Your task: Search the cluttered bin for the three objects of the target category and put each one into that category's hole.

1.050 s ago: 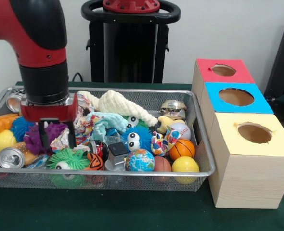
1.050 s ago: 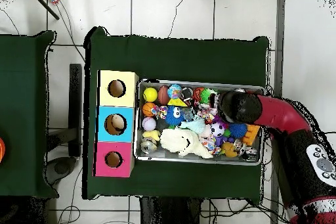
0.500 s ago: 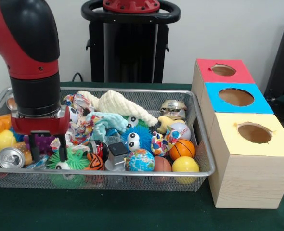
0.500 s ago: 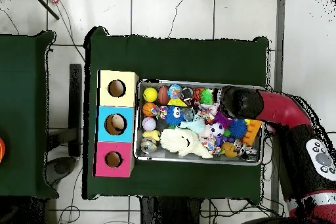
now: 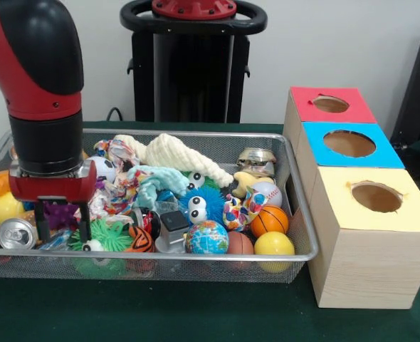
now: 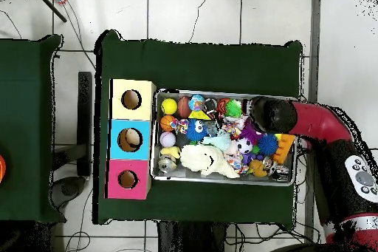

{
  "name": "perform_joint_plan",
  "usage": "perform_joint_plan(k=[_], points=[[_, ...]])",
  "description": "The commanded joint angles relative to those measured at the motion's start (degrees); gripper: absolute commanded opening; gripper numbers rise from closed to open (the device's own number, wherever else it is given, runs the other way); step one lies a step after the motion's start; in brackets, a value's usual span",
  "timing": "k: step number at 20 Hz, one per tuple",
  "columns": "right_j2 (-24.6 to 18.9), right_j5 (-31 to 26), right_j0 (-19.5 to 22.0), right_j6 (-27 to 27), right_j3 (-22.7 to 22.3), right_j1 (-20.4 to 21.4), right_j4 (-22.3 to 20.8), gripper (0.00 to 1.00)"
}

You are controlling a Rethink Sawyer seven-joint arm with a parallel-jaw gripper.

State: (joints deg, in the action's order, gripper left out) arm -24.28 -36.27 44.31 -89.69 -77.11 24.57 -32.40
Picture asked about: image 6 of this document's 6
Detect purple spiky monster toy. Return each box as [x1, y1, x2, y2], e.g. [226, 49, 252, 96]
[238, 120, 264, 145]

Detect orange basketball toy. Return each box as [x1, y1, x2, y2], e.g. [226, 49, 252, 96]
[159, 115, 176, 132]

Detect orange plastic bowl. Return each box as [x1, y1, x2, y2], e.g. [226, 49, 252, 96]
[0, 154, 7, 184]

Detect globe print ball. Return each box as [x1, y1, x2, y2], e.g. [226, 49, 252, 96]
[188, 94, 205, 112]

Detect cream knit cloth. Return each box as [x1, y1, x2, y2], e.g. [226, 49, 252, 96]
[179, 143, 241, 180]

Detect green spiky toy with eye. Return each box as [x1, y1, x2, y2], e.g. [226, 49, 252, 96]
[224, 98, 244, 118]

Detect colourful patterned cloth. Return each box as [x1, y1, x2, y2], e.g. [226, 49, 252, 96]
[221, 114, 250, 175]

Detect dark green table cloth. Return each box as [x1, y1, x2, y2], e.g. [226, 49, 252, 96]
[92, 29, 303, 229]
[0, 34, 66, 225]

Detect black monitor on stand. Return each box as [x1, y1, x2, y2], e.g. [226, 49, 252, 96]
[51, 71, 93, 208]

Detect black rod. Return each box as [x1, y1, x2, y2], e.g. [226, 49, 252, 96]
[31, 0, 68, 23]

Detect yellow ball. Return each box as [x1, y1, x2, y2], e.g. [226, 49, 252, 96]
[160, 98, 179, 115]

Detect shallow metal mesh bin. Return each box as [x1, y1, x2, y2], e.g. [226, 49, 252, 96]
[150, 87, 298, 187]

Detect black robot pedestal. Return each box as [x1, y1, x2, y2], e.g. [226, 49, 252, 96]
[156, 220, 228, 252]

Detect black and white soccer ball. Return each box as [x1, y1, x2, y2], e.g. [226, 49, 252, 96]
[236, 137, 254, 154]

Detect white baseball toy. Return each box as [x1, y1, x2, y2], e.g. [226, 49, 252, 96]
[159, 131, 177, 149]

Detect blue spiky toy with eyes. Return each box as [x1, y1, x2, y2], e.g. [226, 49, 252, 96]
[185, 118, 209, 142]

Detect wooden box with three holes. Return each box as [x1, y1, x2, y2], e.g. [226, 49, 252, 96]
[104, 78, 157, 200]

